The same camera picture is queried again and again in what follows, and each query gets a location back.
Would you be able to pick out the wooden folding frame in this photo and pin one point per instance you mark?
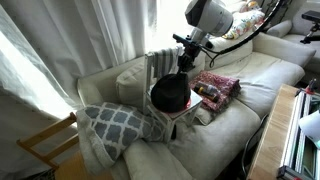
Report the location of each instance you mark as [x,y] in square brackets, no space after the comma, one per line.
[29,144]

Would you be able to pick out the red sparkly hat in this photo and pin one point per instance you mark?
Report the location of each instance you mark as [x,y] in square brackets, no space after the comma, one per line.
[172,105]

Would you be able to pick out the grey white patterned pillow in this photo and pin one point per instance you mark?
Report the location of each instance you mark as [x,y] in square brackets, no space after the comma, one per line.
[107,129]

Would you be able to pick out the black yellow flashlight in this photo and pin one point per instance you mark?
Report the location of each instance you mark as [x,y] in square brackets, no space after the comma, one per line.
[206,93]

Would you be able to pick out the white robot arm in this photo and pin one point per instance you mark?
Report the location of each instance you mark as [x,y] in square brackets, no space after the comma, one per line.
[208,17]

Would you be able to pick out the clear plastic water bottle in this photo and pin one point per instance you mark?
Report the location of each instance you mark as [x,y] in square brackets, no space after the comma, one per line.
[207,88]

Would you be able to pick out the red patterned folded cloth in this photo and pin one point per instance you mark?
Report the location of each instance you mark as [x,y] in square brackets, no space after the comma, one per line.
[228,88]

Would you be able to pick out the white curtain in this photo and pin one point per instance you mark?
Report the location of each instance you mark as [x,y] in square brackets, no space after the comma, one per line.
[76,38]

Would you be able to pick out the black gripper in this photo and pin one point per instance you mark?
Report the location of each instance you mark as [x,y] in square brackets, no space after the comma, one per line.
[186,60]

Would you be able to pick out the cream sofa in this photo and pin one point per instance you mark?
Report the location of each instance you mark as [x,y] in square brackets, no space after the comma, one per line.
[204,150]

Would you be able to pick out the black felt hat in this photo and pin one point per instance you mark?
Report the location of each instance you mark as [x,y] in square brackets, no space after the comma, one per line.
[171,86]

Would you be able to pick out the striped grey towel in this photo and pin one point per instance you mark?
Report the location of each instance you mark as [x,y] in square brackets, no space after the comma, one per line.
[165,61]

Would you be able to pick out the floral cushion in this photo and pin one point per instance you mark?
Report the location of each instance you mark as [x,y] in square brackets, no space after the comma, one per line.
[243,22]

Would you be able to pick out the small white wooden chair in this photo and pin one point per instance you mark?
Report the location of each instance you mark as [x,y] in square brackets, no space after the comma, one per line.
[167,119]

